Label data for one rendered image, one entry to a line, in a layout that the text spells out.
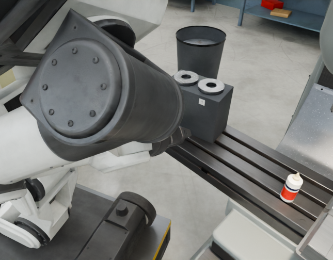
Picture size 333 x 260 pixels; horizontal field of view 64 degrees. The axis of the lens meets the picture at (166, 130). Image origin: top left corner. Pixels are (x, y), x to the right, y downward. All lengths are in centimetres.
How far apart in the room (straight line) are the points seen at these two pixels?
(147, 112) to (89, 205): 104
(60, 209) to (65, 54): 85
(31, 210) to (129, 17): 64
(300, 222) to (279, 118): 198
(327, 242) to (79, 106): 67
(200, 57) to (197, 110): 161
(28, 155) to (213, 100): 66
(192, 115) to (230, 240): 42
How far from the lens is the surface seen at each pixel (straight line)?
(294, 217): 87
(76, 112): 23
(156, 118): 27
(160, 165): 213
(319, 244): 77
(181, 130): 73
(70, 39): 25
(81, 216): 124
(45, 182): 78
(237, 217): 95
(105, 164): 54
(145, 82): 25
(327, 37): 61
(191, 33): 290
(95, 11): 30
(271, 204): 88
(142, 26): 36
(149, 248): 131
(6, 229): 114
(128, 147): 56
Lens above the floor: 158
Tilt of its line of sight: 41 degrees down
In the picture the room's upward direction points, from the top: straight up
